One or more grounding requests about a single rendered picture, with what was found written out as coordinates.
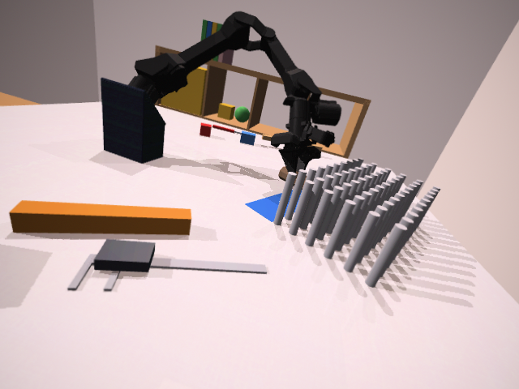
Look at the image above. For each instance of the blue cube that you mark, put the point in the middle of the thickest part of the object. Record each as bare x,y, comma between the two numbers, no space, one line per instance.
247,138

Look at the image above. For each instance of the red cube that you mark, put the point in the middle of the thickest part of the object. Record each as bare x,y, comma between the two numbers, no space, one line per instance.
205,130

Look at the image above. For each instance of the blue flat strip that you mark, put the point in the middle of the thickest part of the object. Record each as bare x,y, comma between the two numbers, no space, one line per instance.
267,207

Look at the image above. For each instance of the brown wooden-handled tool with grey metal shaft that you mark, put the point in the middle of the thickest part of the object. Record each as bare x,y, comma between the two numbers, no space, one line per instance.
283,175

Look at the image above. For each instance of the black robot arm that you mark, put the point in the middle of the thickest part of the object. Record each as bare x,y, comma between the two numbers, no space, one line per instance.
168,72

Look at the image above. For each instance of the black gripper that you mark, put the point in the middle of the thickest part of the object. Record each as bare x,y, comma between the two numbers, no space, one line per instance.
296,154

